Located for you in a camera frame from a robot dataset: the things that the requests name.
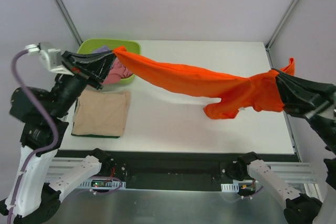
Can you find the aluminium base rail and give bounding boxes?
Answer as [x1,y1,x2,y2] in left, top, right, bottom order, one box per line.
[45,157,84,182]

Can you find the aluminium frame post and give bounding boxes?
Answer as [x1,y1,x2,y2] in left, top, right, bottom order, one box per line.
[54,0,83,46]
[264,0,317,51]

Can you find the orange t shirt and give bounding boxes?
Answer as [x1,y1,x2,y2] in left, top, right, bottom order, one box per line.
[113,46,285,120]

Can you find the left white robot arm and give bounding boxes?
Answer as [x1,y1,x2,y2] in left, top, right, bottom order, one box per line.
[1,42,116,223]

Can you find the green plastic basin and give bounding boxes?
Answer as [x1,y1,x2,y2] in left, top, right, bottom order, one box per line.
[76,38,142,86]

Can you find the left aluminium frame post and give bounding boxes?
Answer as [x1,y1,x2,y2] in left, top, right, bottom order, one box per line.
[54,0,83,46]

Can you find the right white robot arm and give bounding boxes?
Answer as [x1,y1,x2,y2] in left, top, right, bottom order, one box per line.
[226,71,335,223]

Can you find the pink t shirt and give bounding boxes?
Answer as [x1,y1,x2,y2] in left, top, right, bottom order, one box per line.
[102,58,135,86]

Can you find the right aluminium frame post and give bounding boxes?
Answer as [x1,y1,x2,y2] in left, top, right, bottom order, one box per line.
[264,0,317,51]

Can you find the left white cable duct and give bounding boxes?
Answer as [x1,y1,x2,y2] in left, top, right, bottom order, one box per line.
[77,178,121,190]

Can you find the right white cable duct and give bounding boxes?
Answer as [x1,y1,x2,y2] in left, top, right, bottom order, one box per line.
[220,183,239,193]

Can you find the lilac t shirt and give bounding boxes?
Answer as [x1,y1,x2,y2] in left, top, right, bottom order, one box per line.
[92,46,111,54]

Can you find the folded beige t shirt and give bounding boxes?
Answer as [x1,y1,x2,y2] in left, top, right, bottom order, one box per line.
[73,90,131,136]

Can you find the white cable duct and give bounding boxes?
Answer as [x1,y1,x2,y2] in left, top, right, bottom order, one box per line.
[77,178,121,190]
[220,183,239,193]

